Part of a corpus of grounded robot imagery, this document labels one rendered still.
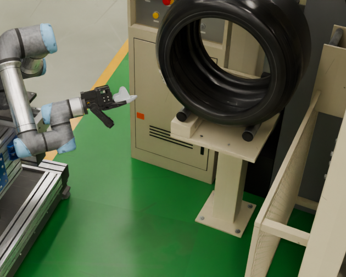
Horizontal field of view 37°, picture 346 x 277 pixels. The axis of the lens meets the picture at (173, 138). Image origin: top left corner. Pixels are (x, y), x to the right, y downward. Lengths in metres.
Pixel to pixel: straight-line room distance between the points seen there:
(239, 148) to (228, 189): 0.66
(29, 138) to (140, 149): 1.34
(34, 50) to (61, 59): 2.30
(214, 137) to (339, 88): 0.53
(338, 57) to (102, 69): 2.46
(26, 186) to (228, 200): 1.07
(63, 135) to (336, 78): 1.07
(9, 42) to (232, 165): 1.23
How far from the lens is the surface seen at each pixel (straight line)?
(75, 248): 2.78
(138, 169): 3.18
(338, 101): 2.18
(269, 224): 1.56
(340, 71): 2.11
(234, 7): 1.77
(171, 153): 3.07
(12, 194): 2.81
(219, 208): 2.84
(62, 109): 1.97
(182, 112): 2.06
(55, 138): 1.96
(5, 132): 2.55
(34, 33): 2.05
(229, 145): 2.10
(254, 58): 2.25
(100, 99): 1.97
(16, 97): 1.99
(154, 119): 2.99
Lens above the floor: 2.11
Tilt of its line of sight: 38 degrees down
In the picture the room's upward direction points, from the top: 2 degrees clockwise
